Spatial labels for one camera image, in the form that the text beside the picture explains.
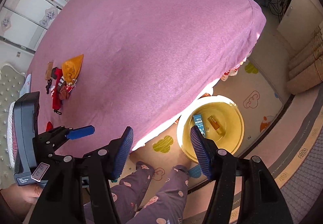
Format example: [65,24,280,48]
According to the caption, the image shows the gold brown tube box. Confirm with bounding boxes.
[208,116,223,135]

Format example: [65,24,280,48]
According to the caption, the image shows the person's left hand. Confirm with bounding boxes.
[1,184,43,216]

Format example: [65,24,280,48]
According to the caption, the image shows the white wardrobe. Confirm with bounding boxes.
[1,0,70,52]

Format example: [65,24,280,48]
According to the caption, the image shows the white dotted pillow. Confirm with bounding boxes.
[7,102,18,168]

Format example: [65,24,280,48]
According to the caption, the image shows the yellow trash bucket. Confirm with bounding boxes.
[177,95,244,163]

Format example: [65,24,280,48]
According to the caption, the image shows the red cloth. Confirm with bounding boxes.
[45,121,54,132]

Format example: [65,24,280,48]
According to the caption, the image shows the blue nasal spray box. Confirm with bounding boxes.
[193,114,206,137]

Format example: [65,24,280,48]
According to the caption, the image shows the mustard yellow drawstring bag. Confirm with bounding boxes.
[61,54,84,84]

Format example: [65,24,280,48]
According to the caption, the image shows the tan cardboard box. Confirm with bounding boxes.
[45,62,53,80]

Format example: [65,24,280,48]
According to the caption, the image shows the dark maroon bow ribbon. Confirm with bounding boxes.
[45,79,52,94]

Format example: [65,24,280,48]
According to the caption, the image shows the person's purple pyjama legs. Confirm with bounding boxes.
[83,160,190,224]

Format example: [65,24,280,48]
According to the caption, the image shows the red drawstring pouch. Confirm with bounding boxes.
[51,67,65,115]

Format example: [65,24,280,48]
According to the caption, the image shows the grey tufted headboard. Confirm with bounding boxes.
[1,63,25,188]

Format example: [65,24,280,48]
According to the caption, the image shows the light blue patterned pillow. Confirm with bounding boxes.
[19,74,32,97]

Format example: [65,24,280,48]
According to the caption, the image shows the pink bed sheet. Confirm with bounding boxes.
[27,0,266,157]

